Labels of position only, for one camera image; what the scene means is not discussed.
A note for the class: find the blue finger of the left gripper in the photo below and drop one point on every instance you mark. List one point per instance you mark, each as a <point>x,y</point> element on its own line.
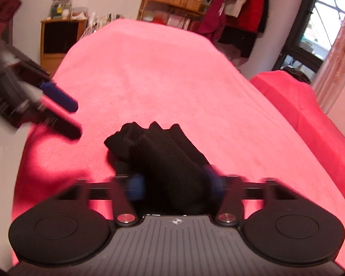
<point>57,95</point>
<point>60,125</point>

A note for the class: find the dark item on far bed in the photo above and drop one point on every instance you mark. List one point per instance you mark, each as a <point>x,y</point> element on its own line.
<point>298,75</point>

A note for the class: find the pink patterned curtain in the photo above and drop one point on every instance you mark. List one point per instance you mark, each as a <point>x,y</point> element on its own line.
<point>330,79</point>

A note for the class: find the black pants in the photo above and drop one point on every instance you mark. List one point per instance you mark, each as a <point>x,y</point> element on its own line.
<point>172,167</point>

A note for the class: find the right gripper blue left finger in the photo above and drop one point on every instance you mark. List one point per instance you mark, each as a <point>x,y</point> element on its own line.
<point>135,188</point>

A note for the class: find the wooden shelf unit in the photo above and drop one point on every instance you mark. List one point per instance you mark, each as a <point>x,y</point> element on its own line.
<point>182,14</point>

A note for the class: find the dark framed window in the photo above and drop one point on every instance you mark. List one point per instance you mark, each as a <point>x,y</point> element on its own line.
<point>312,35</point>

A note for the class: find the small wooden cabinet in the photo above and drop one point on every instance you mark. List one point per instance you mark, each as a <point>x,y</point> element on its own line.
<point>57,38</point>

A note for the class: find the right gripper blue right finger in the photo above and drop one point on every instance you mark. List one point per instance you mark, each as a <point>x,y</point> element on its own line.
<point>216,182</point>

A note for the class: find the near bed pink blanket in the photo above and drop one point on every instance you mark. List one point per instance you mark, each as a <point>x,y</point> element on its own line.
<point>132,71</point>

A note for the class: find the far bed red blanket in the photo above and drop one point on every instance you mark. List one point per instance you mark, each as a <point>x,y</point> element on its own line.
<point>296,101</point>

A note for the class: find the hanging clothes on rack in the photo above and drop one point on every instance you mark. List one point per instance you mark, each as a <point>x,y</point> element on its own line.
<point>234,22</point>

